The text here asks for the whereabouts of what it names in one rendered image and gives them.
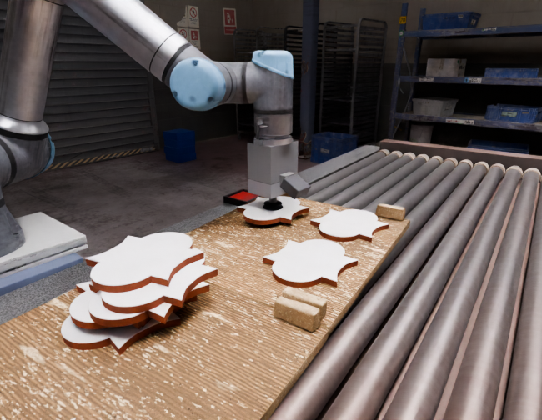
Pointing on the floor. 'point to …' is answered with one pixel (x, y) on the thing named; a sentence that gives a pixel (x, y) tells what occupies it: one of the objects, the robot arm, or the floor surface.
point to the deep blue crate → (331, 145)
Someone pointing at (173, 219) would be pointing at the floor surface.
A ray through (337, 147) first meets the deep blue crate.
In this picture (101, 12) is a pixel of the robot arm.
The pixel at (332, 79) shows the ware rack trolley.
